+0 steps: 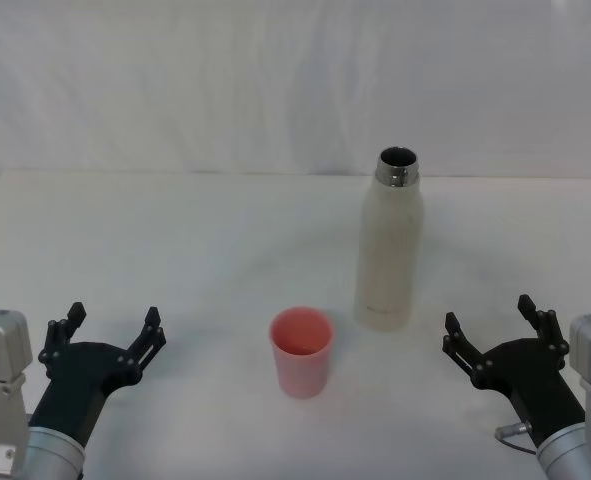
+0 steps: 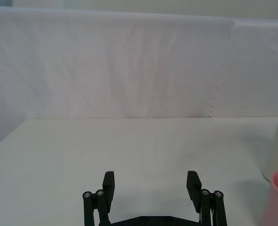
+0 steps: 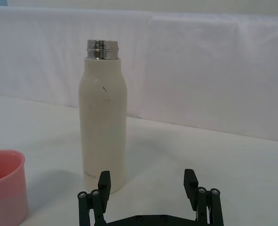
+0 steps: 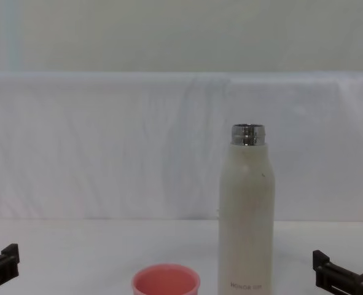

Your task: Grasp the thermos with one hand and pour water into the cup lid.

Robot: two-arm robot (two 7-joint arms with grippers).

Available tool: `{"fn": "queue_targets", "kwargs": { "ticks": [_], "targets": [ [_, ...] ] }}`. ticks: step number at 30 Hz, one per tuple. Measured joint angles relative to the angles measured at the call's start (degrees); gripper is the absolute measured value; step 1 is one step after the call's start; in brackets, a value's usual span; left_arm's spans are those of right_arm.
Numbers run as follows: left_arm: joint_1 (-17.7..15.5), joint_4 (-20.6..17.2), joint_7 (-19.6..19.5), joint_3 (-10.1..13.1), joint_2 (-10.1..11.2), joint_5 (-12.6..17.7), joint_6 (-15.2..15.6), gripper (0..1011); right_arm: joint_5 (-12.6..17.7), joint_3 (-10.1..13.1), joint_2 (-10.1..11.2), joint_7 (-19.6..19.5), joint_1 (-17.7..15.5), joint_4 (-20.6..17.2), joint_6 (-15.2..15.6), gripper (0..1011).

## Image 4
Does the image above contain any pink plastic cup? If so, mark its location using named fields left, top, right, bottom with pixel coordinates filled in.
left=131, top=263, right=201, bottom=295

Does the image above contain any white curtain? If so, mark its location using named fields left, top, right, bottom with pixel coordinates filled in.
left=0, top=71, right=363, bottom=221

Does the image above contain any white table cloth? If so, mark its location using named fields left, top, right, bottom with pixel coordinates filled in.
left=0, top=218, right=363, bottom=295

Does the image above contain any cream vacuum bottle steel neck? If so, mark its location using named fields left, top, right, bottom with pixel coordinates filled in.
left=217, top=123, right=276, bottom=295

